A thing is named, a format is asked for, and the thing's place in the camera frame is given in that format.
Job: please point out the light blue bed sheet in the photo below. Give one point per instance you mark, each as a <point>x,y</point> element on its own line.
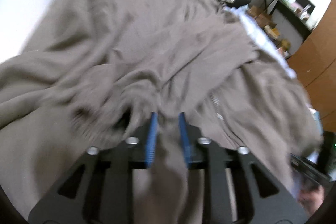
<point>262,35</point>

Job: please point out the black computer monitor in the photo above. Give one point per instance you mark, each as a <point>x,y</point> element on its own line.
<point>304,3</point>

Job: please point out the black desk with clutter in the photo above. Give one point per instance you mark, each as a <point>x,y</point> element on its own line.
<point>290,21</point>

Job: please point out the wooden wardrobe door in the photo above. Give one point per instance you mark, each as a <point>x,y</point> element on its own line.
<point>314,63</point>

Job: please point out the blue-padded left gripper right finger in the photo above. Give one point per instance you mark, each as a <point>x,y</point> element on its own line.
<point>259,196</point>

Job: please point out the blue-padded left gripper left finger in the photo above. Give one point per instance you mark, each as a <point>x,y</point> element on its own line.
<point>98,188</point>

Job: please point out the large olive-brown fleece jacket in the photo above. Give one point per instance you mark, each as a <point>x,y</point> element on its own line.
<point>95,70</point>

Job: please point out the person's right hand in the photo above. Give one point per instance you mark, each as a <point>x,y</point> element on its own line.
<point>311,200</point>

